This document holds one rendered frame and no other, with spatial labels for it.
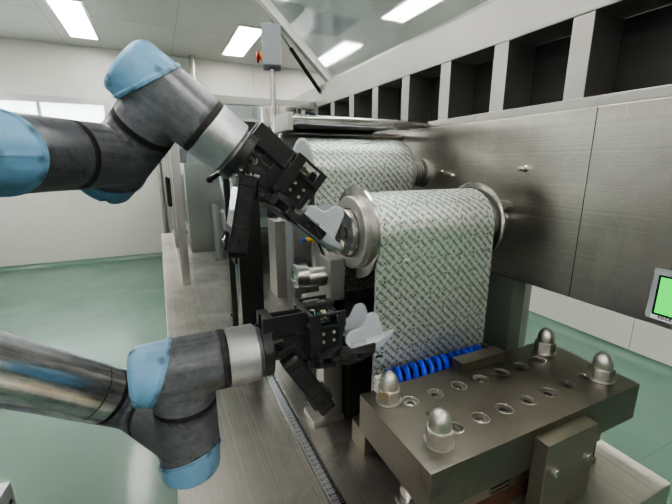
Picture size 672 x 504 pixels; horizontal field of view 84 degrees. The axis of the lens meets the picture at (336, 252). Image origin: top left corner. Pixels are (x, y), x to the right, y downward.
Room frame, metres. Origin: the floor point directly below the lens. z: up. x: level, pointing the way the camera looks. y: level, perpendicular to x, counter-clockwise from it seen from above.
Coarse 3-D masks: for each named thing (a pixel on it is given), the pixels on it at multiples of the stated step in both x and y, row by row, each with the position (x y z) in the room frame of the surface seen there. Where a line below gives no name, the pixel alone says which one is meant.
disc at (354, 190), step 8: (344, 192) 0.62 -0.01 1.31; (352, 192) 0.59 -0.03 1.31; (360, 192) 0.57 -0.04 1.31; (368, 200) 0.55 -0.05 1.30; (368, 208) 0.55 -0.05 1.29; (376, 216) 0.53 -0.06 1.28; (376, 224) 0.52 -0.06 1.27; (376, 232) 0.52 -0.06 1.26; (376, 240) 0.52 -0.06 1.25; (376, 248) 0.52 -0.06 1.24; (376, 256) 0.52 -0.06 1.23; (368, 264) 0.54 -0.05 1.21; (352, 272) 0.59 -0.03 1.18; (360, 272) 0.56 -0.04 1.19; (368, 272) 0.54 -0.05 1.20
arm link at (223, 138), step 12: (216, 120) 0.46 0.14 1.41; (228, 120) 0.47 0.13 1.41; (240, 120) 0.49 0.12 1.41; (204, 132) 0.46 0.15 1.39; (216, 132) 0.46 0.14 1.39; (228, 132) 0.47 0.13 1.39; (240, 132) 0.48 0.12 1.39; (204, 144) 0.46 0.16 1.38; (216, 144) 0.46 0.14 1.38; (228, 144) 0.47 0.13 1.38; (240, 144) 0.48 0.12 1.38; (204, 156) 0.47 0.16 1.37; (216, 156) 0.47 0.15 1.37; (228, 156) 0.47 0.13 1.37; (216, 168) 0.48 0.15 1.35
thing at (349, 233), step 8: (344, 216) 0.57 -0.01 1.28; (352, 216) 0.56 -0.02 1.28; (344, 224) 0.58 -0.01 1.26; (352, 224) 0.55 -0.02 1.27; (344, 232) 0.57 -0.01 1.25; (352, 232) 0.55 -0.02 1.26; (336, 240) 0.60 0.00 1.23; (344, 240) 0.58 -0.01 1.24; (352, 240) 0.55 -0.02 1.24; (344, 248) 0.57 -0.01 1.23; (352, 248) 0.55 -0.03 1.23
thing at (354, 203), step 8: (344, 200) 0.59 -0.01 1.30; (352, 200) 0.57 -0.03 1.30; (360, 200) 0.56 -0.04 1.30; (344, 208) 0.59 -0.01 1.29; (352, 208) 0.57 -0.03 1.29; (360, 208) 0.55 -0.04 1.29; (360, 216) 0.55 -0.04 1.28; (368, 216) 0.54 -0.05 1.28; (360, 224) 0.54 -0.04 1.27; (368, 224) 0.54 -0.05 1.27; (360, 232) 0.54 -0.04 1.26; (368, 232) 0.53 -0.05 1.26; (360, 240) 0.54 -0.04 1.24; (368, 240) 0.53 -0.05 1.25; (360, 248) 0.54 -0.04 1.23; (368, 248) 0.53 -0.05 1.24; (344, 256) 0.59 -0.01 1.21; (352, 256) 0.57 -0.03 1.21; (360, 256) 0.54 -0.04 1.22; (368, 256) 0.54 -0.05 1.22; (352, 264) 0.57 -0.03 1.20; (360, 264) 0.55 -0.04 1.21
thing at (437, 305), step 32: (448, 256) 0.59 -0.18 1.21; (480, 256) 0.62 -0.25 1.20; (384, 288) 0.54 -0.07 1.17; (416, 288) 0.56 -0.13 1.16; (448, 288) 0.59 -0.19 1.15; (480, 288) 0.62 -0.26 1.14; (384, 320) 0.54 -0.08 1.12; (416, 320) 0.56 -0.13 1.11; (448, 320) 0.59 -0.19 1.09; (480, 320) 0.63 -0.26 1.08; (384, 352) 0.54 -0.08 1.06; (416, 352) 0.57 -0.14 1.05
